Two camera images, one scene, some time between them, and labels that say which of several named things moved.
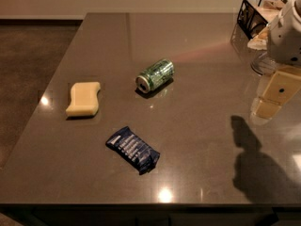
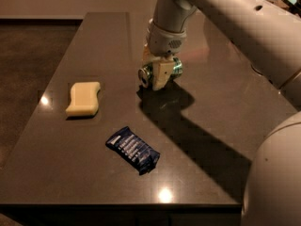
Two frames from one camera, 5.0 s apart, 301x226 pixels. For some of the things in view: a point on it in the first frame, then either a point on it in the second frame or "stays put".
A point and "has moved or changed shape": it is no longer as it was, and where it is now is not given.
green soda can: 155,75 has moved or changed shape
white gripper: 284,42 -> 164,42
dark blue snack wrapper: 135,151 stays put
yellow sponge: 85,101 stays put
